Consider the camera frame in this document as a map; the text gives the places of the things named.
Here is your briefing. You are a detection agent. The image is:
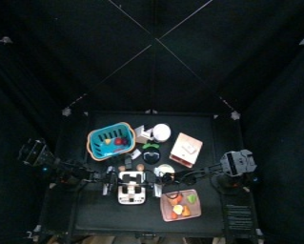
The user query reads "orange toy carrot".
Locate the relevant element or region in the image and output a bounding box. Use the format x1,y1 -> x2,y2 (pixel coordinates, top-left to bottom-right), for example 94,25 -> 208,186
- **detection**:
172,193 -> 185,206

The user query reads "pink toy tray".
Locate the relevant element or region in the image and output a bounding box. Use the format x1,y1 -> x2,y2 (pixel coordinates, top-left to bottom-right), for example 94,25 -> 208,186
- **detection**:
159,189 -> 205,223

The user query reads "white round lid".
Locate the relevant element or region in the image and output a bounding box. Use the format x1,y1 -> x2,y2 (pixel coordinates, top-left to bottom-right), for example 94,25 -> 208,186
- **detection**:
153,123 -> 174,143

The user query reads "small white block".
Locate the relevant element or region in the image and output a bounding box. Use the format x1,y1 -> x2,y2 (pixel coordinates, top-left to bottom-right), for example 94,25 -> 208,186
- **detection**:
181,143 -> 198,154

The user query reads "red wooden drawer box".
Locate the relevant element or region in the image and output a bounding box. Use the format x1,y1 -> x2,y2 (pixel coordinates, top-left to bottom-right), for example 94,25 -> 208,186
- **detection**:
169,132 -> 206,170

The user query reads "orange toy fruit piece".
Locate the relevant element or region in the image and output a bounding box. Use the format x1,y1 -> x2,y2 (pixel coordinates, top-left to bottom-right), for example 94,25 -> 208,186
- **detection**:
181,205 -> 193,218

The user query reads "white paper napkin holder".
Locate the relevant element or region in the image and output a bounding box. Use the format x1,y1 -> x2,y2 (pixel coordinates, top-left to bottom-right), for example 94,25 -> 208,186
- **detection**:
134,124 -> 154,145

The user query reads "white toy bowl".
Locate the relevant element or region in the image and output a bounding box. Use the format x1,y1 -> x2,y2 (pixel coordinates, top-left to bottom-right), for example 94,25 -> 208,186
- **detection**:
154,163 -> 178,177

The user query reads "black labelled panel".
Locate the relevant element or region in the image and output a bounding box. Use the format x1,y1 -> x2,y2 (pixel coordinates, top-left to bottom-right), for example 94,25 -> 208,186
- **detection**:
224,202 -> 257,236

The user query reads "green toy leaf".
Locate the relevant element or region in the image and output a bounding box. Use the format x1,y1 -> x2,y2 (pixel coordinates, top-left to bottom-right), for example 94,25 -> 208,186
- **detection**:
142,142 -> 161,151

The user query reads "teal basket with orange rim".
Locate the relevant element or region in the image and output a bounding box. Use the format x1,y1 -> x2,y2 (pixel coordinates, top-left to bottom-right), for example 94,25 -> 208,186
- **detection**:
86,121 -> 138,162

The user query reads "black round toy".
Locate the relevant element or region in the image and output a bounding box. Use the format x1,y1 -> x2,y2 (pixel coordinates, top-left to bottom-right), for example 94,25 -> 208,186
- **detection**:
142,149 -> 162,165

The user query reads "green toy vegetable piece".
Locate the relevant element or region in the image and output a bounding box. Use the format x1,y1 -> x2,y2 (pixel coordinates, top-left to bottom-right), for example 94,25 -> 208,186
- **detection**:
186,193 -> 200,205

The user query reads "white toy cutting board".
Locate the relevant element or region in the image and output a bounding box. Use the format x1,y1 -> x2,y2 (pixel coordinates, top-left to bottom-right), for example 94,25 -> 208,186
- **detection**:
117,170 -> 149,206

